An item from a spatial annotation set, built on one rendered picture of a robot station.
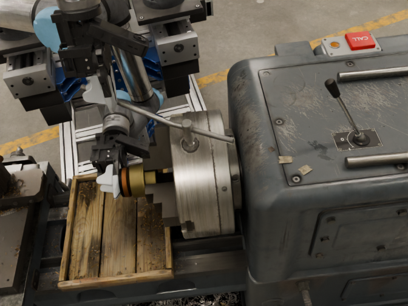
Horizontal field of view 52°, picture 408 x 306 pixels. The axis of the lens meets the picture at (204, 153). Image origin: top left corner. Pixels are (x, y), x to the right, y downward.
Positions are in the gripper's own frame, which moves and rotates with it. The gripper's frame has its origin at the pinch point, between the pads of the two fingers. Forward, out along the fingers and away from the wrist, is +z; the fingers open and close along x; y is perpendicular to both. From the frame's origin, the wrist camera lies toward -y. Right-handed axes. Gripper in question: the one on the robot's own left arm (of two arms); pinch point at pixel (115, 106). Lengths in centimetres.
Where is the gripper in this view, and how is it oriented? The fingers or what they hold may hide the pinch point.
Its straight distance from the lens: 87.5
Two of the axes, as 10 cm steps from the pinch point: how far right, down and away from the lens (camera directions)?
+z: 0.8, 8.3, 5.6
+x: 0.7, 5.5, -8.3
